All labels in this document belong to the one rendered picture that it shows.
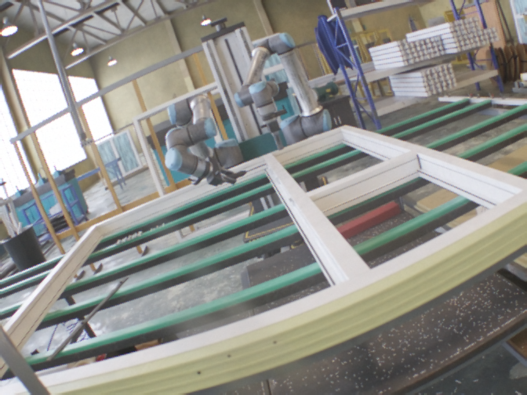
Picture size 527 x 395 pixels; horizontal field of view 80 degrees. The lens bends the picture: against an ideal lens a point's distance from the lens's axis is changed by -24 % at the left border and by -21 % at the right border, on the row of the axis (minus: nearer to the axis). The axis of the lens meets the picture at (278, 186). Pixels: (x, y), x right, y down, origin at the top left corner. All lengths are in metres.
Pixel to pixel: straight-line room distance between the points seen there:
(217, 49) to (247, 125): 0.63
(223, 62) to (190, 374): 2.51
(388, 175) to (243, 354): 0.78
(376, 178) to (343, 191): 0.11
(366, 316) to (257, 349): 0.18
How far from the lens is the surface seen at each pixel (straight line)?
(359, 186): 1.20
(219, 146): 2.75
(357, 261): 0.73
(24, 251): 5.81
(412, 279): 0.65
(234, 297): 0.92
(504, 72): 7.53
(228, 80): 2.92
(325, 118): 2.61
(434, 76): 5.83
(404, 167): 1.24
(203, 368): 0.66
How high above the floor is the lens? 1.29
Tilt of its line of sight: 15 degrees down
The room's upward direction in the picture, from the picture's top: 21 degrees counter-clockwise
